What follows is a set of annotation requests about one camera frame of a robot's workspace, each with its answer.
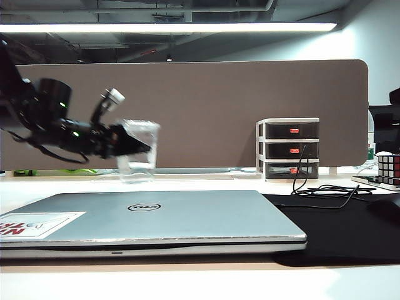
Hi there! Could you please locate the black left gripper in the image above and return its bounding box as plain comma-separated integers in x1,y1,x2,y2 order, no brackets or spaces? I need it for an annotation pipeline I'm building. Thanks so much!
83,122,152,161

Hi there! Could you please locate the clear plastic lidded cup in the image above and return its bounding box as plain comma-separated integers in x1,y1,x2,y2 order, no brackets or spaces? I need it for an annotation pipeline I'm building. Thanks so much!
115,118,162,185

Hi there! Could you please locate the silver Dell laptop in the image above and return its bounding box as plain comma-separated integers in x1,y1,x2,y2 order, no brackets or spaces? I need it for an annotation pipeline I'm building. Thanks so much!
0,189,308,260

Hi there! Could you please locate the flat green object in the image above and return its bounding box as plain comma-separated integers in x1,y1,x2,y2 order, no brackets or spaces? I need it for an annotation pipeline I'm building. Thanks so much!
64,168,98,176

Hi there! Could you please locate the brown fabric desk partition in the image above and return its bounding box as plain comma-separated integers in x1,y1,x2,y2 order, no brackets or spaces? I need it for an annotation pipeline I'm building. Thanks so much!
0,59,369,171

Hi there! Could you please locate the long ceiling light strip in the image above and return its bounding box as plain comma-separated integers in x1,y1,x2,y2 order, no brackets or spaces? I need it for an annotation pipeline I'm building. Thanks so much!
0,22,338,34

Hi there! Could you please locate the dark translucent organizer drawer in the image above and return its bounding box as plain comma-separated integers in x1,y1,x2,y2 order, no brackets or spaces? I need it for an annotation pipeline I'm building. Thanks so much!
264,142,319,160
264,122,319,141

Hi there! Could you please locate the clear organizer drawer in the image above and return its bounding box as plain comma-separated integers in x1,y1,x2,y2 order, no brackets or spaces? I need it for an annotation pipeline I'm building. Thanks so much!
264,162,319,180

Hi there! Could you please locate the black desk mat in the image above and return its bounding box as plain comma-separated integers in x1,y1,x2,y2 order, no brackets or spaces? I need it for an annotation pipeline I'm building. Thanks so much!
261,192,400,268

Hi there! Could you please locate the plastic bottle green label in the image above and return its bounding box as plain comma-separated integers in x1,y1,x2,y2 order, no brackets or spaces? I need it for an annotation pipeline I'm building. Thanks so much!
366,109,377,163

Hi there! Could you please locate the black monitor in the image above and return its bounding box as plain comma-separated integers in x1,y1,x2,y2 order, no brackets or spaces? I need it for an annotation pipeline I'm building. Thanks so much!
368,104,400,155

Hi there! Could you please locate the black Rubik's cube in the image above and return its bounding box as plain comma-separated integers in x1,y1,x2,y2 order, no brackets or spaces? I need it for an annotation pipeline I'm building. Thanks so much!
376,151,400,188

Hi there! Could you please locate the black computer mouse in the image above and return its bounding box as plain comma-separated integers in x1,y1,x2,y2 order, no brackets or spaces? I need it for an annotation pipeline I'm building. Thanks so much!
366,198,400,226

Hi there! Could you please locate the wrist camera with white cap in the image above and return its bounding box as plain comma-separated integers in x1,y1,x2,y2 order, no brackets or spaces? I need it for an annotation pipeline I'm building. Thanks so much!
89,88,126,128

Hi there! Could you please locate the white drawer organizer frame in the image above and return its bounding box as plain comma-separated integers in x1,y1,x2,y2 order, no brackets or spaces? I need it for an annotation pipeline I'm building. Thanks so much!
255,117,321,183

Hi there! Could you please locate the thin black cable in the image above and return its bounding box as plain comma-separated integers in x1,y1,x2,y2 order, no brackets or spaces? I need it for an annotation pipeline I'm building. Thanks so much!
279,144,378,210

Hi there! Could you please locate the white cable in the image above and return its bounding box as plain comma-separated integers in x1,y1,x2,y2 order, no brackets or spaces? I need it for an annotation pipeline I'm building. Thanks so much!
354,161,379,173

